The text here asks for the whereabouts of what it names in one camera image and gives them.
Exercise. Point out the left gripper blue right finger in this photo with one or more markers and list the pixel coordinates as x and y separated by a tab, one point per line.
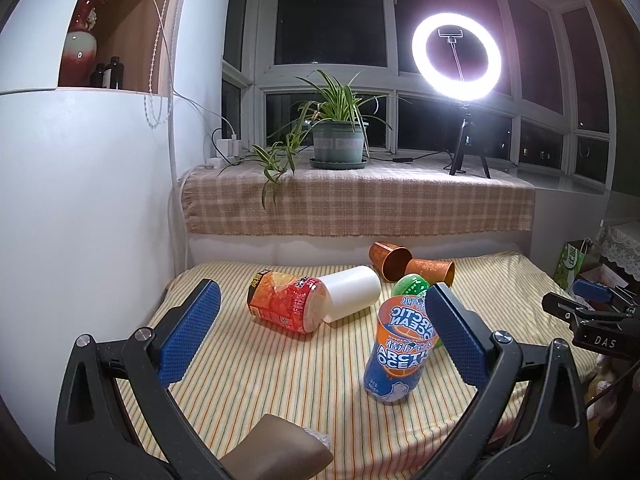
527	419

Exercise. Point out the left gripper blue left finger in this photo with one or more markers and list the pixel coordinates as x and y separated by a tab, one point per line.
116	418

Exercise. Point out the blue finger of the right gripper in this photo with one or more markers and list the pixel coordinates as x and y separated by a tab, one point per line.
573	313
604	294

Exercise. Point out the blue orange Arctic Ocean cup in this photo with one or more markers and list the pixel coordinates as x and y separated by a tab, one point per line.
391	375

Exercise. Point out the orange copper cup front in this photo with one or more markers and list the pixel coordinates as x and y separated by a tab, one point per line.
433	271

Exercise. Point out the orange copper cup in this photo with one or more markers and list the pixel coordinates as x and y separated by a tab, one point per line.
433	271
390	260

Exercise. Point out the green plastic cup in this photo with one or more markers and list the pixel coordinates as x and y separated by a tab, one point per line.
412	287

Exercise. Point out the orange copper cup rear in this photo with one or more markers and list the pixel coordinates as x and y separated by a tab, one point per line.
390	260

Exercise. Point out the white cup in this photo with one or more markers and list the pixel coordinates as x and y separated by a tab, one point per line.
349	292

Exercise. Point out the red orange printed cup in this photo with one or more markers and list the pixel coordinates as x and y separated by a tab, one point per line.
294	302

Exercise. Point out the green white carton box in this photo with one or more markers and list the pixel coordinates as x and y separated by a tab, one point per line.
570	262

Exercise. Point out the black tripod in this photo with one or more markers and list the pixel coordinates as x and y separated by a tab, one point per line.
464	142

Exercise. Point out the striped yellow mattress cloth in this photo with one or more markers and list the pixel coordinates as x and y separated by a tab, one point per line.
246	368

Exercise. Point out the plaid checkered blanket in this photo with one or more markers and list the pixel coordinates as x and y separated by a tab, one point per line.
382	199

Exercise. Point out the green plant pot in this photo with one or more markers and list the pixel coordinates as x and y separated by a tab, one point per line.
338	145

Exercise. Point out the spider plant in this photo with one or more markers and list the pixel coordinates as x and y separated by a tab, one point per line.
332	100

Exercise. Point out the white power adapter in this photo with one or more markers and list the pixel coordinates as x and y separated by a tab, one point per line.
225	152

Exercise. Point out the black small bottles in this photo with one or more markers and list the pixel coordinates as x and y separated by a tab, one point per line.
109	75

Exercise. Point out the red white ceramic vase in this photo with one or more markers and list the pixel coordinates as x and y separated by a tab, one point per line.
79	51

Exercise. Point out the white ring light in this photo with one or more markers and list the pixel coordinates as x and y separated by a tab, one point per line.
457	56

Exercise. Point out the wooden wall shelf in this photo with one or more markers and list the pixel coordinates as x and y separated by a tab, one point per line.
138	32

